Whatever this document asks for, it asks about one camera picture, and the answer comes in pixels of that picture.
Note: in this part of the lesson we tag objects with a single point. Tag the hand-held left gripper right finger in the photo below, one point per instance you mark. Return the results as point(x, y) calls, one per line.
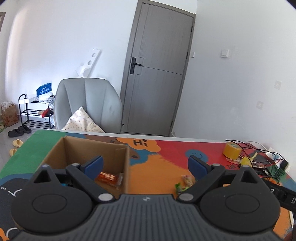
point(195, 168)

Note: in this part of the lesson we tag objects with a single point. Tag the black flat device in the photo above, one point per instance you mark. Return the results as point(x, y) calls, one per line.
point(261, 158)

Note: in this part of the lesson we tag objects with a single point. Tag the grey armchair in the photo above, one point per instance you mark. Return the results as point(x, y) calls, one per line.
point(97, 97)

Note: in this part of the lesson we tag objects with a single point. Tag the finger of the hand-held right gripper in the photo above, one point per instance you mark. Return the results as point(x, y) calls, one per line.
point(274, 188)

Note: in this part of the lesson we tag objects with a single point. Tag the yellow tape roll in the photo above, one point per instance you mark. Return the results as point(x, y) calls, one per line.
point(232, 150)

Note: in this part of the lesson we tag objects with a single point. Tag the white dotted pillow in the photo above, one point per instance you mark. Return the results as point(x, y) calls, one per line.
point(81, 120)

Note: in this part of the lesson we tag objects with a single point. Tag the yellow plastic toy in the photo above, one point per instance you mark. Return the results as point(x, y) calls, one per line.
point(247, 160)

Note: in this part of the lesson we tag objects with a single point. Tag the small beige snack packet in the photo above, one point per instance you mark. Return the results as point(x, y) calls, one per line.
point(187, 179)

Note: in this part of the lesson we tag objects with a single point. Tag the colourful cartoon table mat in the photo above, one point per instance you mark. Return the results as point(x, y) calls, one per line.
point(166, 166)

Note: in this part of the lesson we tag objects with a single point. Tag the black metal shoe rack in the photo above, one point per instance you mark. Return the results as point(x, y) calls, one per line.
point(34, 122)

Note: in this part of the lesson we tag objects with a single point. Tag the green snack packet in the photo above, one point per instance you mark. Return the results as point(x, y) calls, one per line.
point(179, 187)

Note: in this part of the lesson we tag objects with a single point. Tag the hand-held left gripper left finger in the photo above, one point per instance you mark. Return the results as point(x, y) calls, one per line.
point(94, 165)

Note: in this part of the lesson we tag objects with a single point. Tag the black power adapter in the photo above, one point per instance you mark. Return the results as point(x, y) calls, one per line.
point(284, 165)

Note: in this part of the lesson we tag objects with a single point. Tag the white light switch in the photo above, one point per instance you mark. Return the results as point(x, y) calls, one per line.
point(224, 53)

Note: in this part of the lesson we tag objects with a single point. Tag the small brown cardboard box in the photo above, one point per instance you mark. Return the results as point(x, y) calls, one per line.
point(9, 114)

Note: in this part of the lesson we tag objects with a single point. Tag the red item on rack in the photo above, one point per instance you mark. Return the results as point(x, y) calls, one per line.
point(45, 112)

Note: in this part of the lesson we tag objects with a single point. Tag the grey door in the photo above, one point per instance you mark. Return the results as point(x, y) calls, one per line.
point(159, 69)

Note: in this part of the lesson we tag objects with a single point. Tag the red snack packet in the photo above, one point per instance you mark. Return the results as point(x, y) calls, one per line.
point(107, 177)

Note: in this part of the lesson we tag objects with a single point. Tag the blue plastic bag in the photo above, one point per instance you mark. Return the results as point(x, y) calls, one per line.
point(44, 89)

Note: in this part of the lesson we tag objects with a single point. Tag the black slipper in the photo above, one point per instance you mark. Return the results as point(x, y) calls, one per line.
point(25, 129)
point(15, 132)

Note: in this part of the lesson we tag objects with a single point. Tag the white foam board with holes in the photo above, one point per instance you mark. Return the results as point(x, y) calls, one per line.
point(91, 62)

